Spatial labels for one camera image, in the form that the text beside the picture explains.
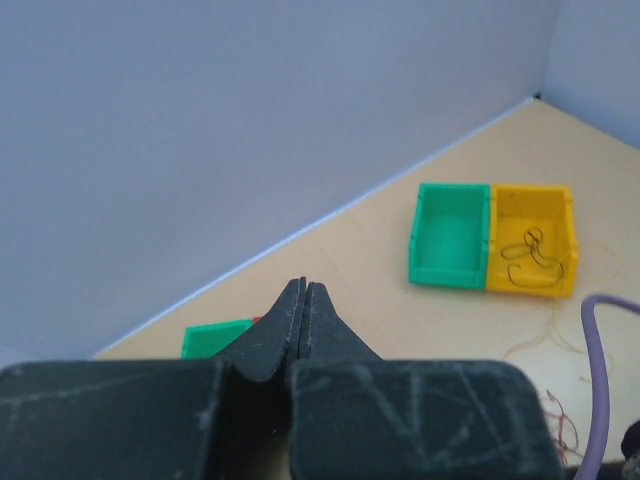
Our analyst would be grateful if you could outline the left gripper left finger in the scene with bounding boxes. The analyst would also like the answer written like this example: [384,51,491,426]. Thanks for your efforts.
[1,278,306,479]

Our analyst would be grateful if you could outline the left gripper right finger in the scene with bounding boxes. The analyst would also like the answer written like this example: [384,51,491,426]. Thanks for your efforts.
[290,283,564,479]

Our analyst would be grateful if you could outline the red wire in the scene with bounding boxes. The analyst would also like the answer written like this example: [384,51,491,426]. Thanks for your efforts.
[544,389,581,464]

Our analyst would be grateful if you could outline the yellow wire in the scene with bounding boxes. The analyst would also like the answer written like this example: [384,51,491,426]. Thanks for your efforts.
[502,242,626,386]

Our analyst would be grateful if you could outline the brown wire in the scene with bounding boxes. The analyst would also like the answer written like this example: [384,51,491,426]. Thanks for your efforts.
[499,227,566,289]

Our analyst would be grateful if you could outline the left green bin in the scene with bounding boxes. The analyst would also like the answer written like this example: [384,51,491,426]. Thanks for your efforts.
[181,318,254,359]

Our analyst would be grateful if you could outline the green bin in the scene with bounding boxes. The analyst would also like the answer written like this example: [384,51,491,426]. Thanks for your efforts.
[408,183,490,290]
[181,318,254,359]

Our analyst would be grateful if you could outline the right green bin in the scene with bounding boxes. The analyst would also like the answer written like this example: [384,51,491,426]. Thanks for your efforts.
[408,183,490,290]

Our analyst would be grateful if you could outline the yellow bin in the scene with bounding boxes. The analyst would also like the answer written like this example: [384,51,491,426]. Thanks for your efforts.
[486,184,580,298]

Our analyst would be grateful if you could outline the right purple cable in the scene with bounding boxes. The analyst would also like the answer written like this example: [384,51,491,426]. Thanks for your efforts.
[574,294,640,480]

